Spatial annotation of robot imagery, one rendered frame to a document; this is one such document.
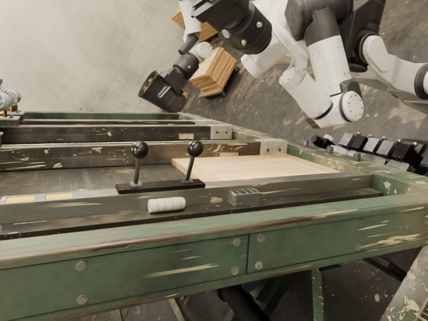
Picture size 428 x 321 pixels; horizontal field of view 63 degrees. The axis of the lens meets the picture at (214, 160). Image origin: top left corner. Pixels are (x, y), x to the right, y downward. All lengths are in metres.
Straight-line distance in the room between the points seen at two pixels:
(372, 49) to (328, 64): 0.41
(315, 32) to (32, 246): 0.80
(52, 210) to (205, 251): 0.34
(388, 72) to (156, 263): 1.13
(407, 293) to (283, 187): 0.42
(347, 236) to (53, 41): 6.15
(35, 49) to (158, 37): 2.13
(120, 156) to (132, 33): 5.78
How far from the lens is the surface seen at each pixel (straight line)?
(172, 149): 1.22
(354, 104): 0.96
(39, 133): 1.66
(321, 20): 0.99
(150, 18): 7.10
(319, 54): 0.98
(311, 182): 0.98
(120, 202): 0.77
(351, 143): 1.44
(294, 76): 0.86
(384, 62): 1.42
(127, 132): 1.68
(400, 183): 1.07
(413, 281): 1.08
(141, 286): 0.57
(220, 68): 4.54
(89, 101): 6.45
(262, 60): 0.83
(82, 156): 1.17
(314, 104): 0.90
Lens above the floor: 1.73
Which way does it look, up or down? 27 degrees down
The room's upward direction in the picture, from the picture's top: 57 degrees counter-clockwise
